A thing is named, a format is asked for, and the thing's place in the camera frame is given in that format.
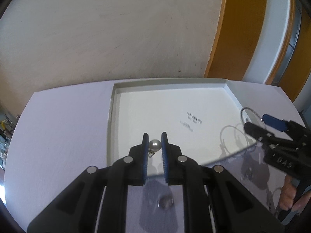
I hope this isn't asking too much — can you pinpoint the thin silver bangle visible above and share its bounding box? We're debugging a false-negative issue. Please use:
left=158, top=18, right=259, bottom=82
left=240, top=107, right=266, bottom=128

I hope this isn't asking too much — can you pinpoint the person's right hand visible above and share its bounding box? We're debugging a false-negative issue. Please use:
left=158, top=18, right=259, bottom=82
left=278, top=175, right=310, bottom=212

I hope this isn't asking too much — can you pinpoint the white shallow cardboard tray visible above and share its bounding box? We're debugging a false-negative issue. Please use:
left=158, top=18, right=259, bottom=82
left=107, top=79, right=255, bottom=165

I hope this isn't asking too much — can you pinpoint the orange wooden door frame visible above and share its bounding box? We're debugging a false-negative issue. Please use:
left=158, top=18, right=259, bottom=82
left=204, top=0, right=267, bottom=81

